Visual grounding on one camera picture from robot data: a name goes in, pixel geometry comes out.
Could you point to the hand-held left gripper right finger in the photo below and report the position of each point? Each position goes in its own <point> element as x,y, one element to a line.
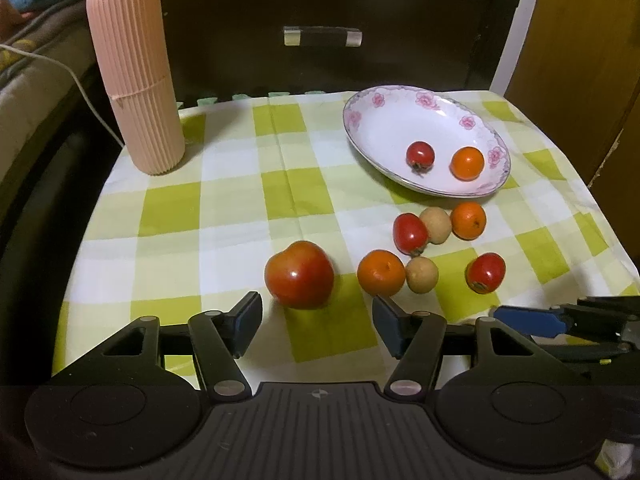
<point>387,321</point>

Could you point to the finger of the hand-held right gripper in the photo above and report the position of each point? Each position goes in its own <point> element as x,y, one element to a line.
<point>530,322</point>
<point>606,304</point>

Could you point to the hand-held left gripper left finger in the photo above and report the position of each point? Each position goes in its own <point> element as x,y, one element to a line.
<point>248,321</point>

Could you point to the small orange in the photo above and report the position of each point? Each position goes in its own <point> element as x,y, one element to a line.
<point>467,163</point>
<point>381,272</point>
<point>469,220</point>

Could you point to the brown longan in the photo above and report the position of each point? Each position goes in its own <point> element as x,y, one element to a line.
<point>422,274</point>
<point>437,224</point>

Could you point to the red cherry tomato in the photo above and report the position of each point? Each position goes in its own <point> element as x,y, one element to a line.
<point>485,272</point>
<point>409,234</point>
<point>420,156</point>

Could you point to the large red tomato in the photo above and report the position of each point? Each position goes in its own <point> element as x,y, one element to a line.
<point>299,274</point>

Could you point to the white floral plate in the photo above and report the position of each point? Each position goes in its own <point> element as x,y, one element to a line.
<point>390,125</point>

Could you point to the green checkered tablecloth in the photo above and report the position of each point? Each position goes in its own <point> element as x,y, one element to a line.
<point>225,210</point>

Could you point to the brown wooden wardrobe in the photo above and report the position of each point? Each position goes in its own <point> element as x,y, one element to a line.
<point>575,60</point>

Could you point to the pink ribbed cylindrical container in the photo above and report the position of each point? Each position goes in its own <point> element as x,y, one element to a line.
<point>135,85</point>

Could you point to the dark wooden cabinet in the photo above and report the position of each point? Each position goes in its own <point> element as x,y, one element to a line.
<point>225,35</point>

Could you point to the grey patterned blanket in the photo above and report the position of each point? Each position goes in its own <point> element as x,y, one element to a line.
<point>30,90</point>

